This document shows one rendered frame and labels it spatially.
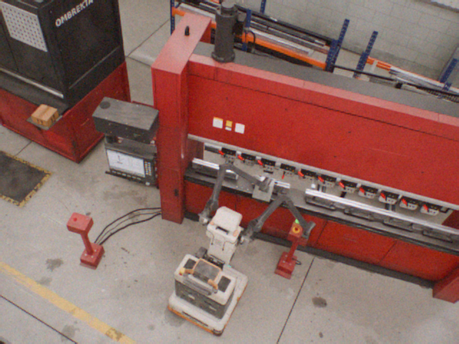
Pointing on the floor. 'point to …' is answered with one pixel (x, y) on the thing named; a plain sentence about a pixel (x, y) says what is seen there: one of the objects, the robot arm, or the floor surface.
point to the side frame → (442, 292)
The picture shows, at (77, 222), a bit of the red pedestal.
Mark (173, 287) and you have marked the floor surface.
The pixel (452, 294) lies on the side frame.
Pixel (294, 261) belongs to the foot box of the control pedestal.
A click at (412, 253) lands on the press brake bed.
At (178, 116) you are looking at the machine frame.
